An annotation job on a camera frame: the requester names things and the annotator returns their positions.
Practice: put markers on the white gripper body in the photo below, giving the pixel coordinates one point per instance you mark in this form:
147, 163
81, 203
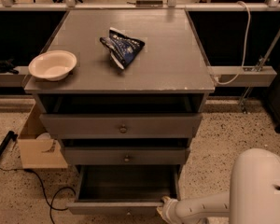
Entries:
171, 207

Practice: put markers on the grey bottom drawer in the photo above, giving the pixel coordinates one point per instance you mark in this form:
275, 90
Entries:
124, 190

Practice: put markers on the grey drawer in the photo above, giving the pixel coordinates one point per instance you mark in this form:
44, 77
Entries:
100, 126
121, 156
124, 190

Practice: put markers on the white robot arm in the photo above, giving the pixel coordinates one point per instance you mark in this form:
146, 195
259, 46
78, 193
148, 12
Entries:
253, 197

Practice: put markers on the grey wooden drawer cabinet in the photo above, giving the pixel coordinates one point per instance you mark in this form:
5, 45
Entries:
168, 76

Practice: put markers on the grey middle drawer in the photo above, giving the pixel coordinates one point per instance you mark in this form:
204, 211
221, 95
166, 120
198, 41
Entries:
121, 156

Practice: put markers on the grey top drawer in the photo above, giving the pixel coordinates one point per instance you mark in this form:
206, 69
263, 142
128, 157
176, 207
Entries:
100, 126

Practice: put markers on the cardboard box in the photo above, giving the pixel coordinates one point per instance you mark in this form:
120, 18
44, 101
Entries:
37, 148

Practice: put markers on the blue crumpled chip bag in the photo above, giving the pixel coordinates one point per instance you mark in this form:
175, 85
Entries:
123, 49

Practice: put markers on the black pole on floor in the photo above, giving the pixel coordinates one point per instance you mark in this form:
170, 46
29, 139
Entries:
11, 136

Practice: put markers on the white bowl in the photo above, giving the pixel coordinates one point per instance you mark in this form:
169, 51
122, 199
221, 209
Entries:
53, 65

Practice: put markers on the black object on rail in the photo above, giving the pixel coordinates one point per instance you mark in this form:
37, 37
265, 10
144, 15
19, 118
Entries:
6, 66

